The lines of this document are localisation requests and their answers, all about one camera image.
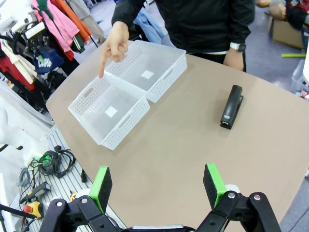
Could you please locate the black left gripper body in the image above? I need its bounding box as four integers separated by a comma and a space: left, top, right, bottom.
12, 23, 48, 58

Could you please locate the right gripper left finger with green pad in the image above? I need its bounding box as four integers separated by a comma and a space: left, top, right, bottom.
38, 166, 126, 232

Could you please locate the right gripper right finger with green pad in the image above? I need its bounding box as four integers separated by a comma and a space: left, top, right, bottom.
196, 163, 282, 232

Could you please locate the black stapler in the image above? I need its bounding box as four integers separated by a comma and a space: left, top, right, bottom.
219, 84, 244, 131

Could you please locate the person's left forearm black sleeve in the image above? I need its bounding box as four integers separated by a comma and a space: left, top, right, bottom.
229, 0, 256, 46

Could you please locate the person's right forearm black sleeve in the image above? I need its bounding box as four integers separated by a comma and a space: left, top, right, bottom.
111, 0, 160, 28

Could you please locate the person's right hand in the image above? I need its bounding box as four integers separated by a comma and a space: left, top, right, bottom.
98, 21, 130, 78

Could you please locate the person's left hand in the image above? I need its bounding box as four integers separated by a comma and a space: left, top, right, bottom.
223, 49, 245, 72

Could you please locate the navy garment white print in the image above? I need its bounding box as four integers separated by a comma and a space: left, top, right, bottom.
32, 48, 65, 74

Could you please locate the red hanging garment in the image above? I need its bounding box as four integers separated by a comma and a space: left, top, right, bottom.
0, 52, 36, 91

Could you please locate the pink hanging garment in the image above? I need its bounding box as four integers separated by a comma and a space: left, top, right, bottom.
30, 0, 80, 53

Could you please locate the aluminium profile side table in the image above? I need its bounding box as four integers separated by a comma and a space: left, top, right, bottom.
9, 124, 126, 232

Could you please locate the orange hanging garment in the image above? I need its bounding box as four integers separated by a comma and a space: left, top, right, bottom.
61, 0, 92, 61

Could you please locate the black handheld tool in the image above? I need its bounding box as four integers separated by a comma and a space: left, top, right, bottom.
19, 182, 51, 203

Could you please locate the beige hanging garment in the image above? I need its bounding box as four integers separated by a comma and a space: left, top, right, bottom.
69, 0, 107, 45

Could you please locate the yellow emergency stop red button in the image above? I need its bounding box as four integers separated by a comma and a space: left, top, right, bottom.
23, 202, 44, 219

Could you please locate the translucent white plastic basket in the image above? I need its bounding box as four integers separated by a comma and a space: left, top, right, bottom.
103, 40, 188, 103
68, 72, 151, 150

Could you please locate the white plastic cover sheet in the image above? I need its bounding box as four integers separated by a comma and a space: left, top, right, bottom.
0, 79, 55, 213

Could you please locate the light blue cloth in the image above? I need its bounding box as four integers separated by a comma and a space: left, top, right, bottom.
133, 11, 166, 44

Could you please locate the clear plastic storage box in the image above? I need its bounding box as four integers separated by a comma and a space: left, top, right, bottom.
289, 60, 309, 99

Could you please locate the smartwatch with white band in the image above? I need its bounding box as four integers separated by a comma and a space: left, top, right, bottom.
229, 42, 247, 52

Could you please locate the person's black jacket torso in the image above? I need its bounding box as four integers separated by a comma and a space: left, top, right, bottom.
154, 0, 247, 73

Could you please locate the brown cardboard box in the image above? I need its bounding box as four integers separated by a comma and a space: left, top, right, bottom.
267, 16, 307, 50

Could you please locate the black cable bundle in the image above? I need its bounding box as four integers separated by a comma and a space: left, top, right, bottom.
28, 149, 77, 178

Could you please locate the grey coiled cable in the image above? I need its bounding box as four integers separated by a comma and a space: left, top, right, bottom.
16, 166, 33, 187

